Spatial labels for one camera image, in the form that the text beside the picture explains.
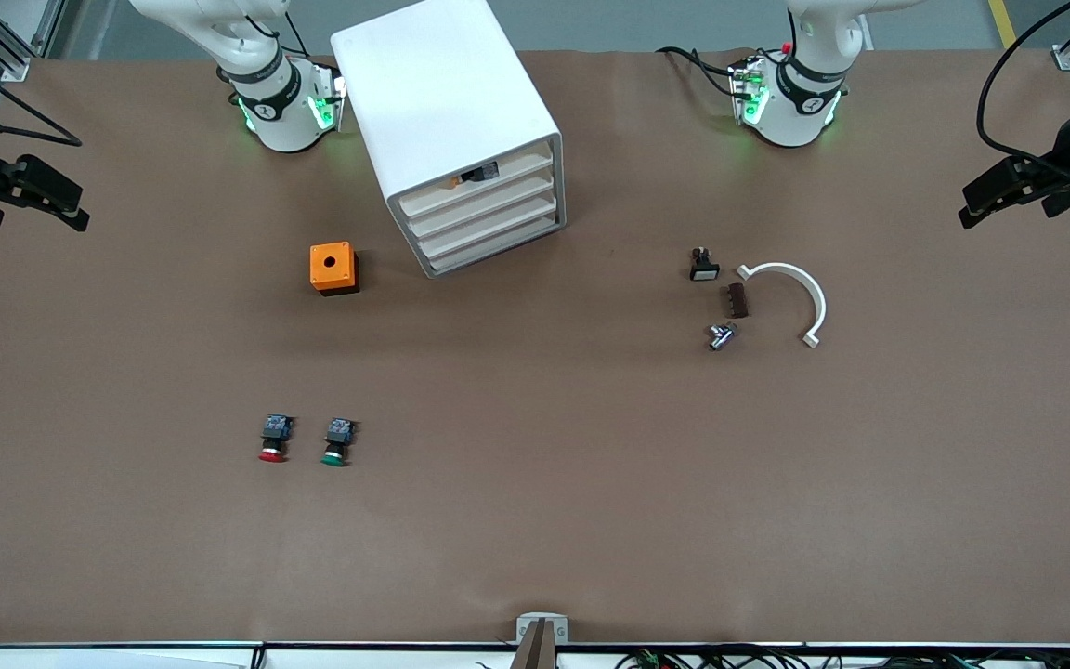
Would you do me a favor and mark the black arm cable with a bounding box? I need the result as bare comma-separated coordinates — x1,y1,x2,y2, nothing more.
977,0,1070,168
0,42,84,148

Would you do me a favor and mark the orange push button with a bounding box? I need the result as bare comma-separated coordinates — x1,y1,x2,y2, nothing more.
447,163,500,191

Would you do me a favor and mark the black cable bundle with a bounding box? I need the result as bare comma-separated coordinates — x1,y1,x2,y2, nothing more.
619,649,991,669

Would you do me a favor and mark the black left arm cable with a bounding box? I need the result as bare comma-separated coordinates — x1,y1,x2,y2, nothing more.
977,0,1070,168

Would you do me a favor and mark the orange button box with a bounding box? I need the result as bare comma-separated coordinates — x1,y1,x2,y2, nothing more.
309,242,360,297

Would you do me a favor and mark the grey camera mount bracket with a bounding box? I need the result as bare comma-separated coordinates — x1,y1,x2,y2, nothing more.
512,612,570,669

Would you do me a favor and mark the black base cable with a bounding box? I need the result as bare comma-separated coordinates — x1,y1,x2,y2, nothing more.
656,45,742,99

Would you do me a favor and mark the white table edge rail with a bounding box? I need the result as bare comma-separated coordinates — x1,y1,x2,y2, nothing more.
0,640,1070,669

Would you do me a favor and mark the white curved bracket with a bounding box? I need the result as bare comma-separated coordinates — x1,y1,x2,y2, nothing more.
737,262,828,350

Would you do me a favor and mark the green push button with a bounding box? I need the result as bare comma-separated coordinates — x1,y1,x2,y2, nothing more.
320,418,359,467

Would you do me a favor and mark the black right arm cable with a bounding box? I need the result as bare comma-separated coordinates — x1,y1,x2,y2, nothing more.
0,42,84,148

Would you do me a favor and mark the red push button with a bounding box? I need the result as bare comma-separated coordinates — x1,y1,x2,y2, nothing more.
258,415,294,464

